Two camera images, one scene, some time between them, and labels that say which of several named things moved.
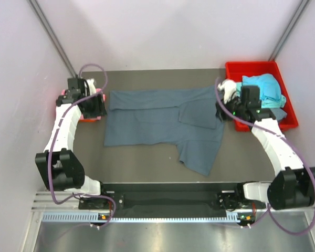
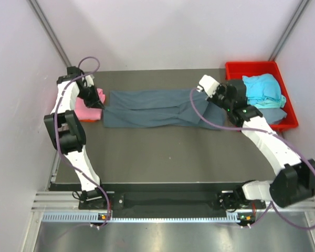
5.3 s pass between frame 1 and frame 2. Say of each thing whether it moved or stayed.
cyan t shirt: stayed
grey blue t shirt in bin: stayed
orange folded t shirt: stayed
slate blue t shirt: moved
